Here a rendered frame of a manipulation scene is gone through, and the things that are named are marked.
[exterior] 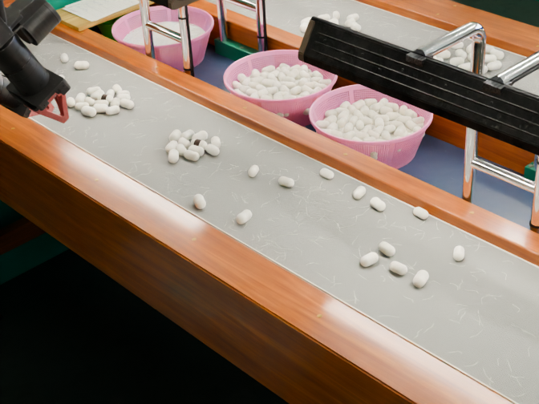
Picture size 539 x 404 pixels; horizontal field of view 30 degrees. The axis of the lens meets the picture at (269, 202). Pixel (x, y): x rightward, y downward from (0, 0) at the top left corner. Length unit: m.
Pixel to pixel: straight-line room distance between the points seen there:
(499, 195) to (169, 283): 0.70
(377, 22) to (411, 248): 1.00
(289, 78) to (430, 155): 0.41
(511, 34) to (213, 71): 0.75
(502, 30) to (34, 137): 1.17
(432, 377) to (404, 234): 0.40
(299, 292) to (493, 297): 0.32
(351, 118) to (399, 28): 0.50
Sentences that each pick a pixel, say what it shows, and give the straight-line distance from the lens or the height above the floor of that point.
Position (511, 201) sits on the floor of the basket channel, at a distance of 2.08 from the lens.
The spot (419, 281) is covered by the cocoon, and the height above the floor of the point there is 0.76.
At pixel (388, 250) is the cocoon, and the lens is 1.78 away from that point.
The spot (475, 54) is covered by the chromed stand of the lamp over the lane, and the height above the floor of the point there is 1.06.
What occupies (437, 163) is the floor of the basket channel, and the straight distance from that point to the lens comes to 2.19.
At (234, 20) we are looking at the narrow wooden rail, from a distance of 2.68.
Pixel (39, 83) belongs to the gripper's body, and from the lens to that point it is 1.69.
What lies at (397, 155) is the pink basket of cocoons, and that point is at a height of 0.72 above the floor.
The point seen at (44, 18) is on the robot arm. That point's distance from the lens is 1.67.
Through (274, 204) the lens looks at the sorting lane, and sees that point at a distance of 1.94.
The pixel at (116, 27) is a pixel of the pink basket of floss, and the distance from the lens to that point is 2.71.
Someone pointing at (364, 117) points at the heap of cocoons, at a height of 0.74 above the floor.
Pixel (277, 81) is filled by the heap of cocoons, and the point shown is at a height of 0.72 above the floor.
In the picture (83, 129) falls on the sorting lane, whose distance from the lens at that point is 2.27.
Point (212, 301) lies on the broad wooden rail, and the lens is 1.77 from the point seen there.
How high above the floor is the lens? 1.81
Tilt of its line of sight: 33 degrees down
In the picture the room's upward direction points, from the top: 3 degrees counter-clockwise
